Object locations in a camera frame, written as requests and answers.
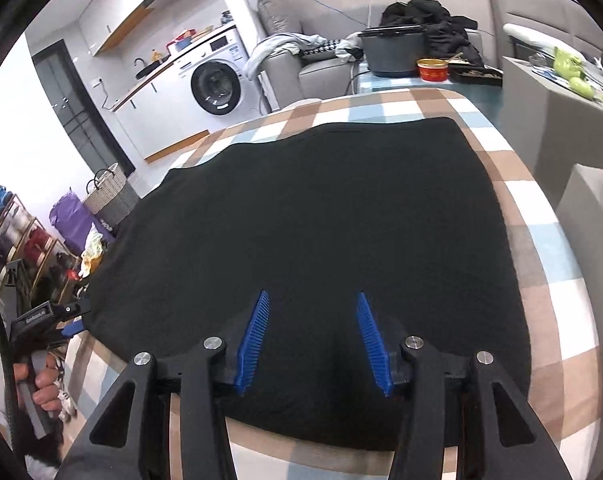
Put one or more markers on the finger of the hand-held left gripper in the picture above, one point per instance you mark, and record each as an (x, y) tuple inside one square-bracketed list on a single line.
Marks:
[(73, 309), (73, 330)]

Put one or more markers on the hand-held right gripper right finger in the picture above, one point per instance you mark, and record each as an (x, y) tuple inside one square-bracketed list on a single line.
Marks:
[(374, 345)]

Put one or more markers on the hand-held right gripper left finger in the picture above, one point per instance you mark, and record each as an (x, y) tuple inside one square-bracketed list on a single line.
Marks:
[(251, 345)]

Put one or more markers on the black knit sweater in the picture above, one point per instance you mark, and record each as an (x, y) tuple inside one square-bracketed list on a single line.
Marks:
[(306, 210)]

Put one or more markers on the pile of black clothes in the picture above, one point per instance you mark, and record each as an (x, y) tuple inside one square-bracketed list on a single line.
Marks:
[(431, 22)]

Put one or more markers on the person's left hand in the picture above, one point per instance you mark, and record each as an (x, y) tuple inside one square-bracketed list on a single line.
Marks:
[(48, 390)]

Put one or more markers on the beige trash bin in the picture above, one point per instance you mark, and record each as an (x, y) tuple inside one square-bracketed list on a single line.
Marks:
[(91, 255)]

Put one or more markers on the shoe rack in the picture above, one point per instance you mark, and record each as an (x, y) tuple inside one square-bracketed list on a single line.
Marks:
[(16, 240)]

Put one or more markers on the purple bag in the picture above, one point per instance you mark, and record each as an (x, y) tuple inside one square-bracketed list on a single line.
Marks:
[(73, 220)]

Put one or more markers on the woven laundry basket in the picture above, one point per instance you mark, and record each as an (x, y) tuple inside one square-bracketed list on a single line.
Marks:
[(111, 195)]

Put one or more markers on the checkered plaid blanket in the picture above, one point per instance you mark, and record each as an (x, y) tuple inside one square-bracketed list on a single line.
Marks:
[(546, 310)]

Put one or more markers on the dark door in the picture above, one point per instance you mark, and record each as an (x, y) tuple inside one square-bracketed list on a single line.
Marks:
[(76, 105)]

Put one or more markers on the white kitchen counter cabinet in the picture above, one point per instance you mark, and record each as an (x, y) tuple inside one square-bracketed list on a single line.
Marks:
[(151, 115)]

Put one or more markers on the grey armchair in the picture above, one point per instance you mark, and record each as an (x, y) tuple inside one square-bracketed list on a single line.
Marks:
[(596, 240)]

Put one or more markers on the black faucet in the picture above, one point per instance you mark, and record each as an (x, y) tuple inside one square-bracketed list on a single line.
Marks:
[(140, 66)]

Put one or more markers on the light blue side table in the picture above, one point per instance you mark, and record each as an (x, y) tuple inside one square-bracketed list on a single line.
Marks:
[(376, 85)]

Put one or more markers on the white washing machine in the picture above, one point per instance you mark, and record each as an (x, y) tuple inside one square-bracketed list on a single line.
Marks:
[(219, 80)]

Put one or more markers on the grey sofa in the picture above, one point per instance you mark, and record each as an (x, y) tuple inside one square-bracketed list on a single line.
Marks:
[(321, 72)]

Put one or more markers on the red bowl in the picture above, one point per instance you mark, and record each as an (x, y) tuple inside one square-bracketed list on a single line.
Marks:
[(431, 70)]

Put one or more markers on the beige cabinet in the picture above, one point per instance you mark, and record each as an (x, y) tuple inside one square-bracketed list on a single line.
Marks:
[(546, 120)]

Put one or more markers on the black food tray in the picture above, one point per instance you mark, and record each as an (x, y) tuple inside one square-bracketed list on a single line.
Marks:
[(476, 75)]

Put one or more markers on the black cooking pot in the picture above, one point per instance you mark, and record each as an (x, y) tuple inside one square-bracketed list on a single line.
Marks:
[(394, 52)]

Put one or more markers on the grey hoodie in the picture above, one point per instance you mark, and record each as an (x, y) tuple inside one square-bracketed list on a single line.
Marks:
[(276, 50)]

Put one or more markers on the small grey garment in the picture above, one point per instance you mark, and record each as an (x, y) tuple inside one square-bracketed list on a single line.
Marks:
[(349, 45)]

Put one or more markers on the black white patterned pillow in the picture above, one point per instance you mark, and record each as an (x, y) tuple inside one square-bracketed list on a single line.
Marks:
[(321, 48)]

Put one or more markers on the grey pillow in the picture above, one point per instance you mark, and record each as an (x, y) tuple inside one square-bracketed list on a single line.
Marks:
[(279, 17)]

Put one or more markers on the green plush toy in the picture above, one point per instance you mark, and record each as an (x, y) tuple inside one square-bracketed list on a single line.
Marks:
[(576, 72)]

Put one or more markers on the white padded board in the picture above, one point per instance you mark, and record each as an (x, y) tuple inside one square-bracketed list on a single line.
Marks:
[(526, 32)]

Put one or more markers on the white wall cabinet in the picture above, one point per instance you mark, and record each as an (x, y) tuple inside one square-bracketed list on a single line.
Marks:
[(131, 7)]

